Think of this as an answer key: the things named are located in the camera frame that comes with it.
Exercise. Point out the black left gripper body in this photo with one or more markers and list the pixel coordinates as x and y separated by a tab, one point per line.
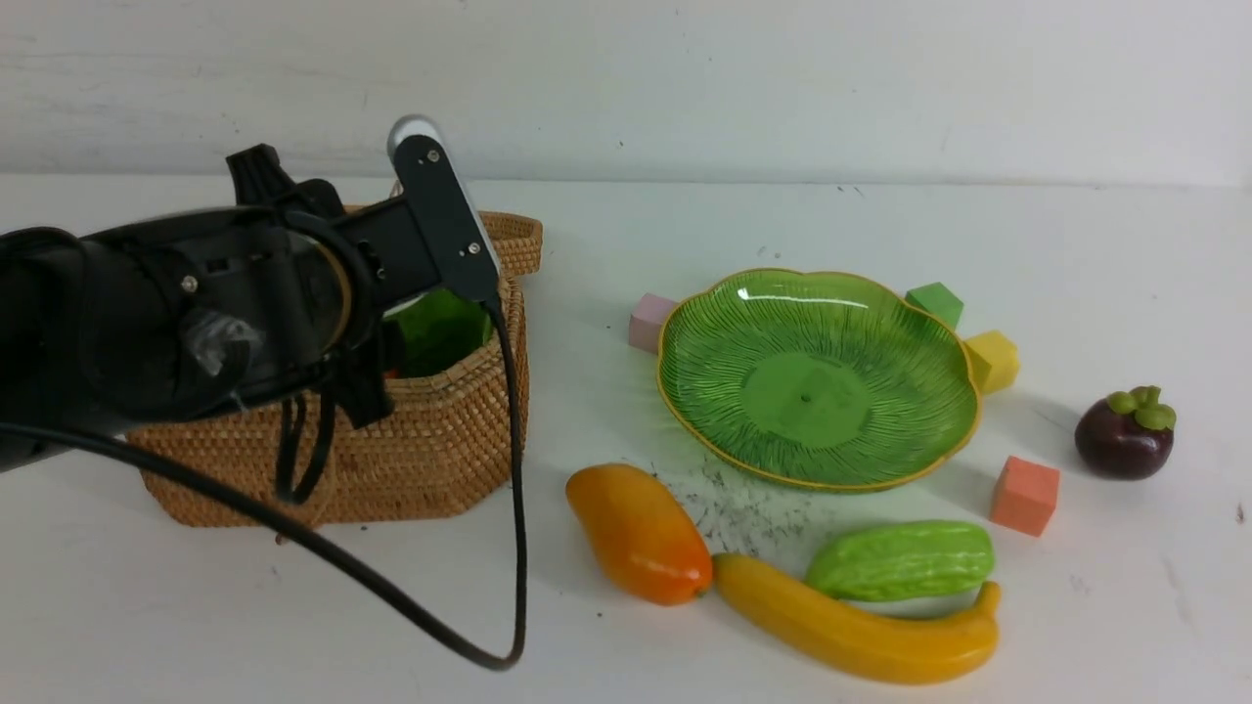
369	348

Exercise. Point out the orange yellow plastic mango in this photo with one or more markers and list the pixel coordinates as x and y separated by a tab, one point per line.
643	539

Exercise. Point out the green plastic bitter gourd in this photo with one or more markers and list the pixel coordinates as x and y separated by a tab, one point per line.
898	562

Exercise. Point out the yellow plastic banana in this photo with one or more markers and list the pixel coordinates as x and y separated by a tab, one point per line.
857	642

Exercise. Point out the purple plastic mangosteen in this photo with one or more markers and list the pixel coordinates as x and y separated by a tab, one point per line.
1128	435

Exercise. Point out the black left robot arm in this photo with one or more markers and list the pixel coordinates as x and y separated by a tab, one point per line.
203	314

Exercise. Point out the woven wicker basket green lining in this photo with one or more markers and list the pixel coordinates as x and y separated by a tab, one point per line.
445	448

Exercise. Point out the woven wicker basket lid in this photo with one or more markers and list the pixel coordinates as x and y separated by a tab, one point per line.
514	242

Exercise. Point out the pink foam cube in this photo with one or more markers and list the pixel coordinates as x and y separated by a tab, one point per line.
647	320

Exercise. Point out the green leaf-shaped glass plate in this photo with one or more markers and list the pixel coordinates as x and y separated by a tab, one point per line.
823	381

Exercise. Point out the green foam cube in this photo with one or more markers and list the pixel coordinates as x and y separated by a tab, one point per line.
939	301

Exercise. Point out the yellow foam cube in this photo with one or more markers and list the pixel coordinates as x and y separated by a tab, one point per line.
995	361

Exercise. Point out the orange foam cube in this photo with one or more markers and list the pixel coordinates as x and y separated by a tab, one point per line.
1025	497

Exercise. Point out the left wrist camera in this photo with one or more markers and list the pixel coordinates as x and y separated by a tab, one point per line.
441	208

